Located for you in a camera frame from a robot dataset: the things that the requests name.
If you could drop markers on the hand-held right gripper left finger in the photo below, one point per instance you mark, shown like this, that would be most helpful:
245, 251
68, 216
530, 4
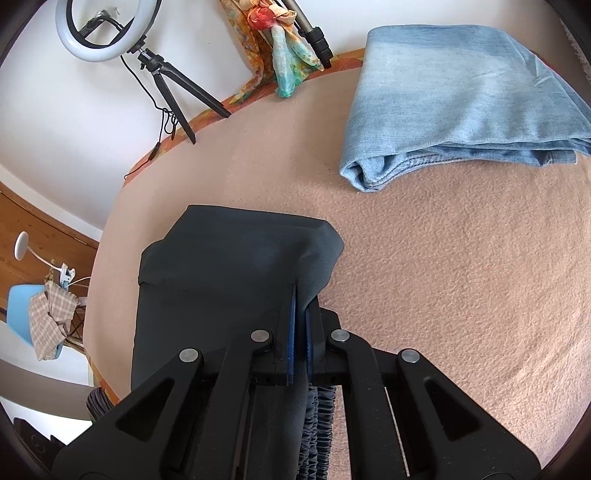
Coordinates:
291, 341

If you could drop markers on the pink blanket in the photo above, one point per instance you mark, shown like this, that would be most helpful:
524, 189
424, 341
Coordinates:
438, 277

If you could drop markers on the black tripod leg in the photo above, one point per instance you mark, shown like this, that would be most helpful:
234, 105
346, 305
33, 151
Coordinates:
318, 41

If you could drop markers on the checked beige cloth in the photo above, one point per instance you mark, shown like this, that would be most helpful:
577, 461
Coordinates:
46, 323

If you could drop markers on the folded light blue jeans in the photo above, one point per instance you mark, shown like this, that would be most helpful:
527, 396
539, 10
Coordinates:
438, 92

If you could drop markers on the colourful scarf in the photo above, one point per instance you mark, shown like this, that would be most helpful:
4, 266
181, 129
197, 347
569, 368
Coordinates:
286, 60

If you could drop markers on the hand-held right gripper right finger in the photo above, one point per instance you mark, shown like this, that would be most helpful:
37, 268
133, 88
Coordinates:
308, 341

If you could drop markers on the light blue chair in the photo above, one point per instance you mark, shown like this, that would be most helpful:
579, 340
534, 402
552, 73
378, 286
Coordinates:
18, 304

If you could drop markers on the dark blue pants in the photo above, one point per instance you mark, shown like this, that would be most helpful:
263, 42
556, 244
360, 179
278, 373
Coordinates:
221, 277

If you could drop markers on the white clip-on lamp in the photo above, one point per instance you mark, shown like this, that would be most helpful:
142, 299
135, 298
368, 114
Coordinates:
21, 244

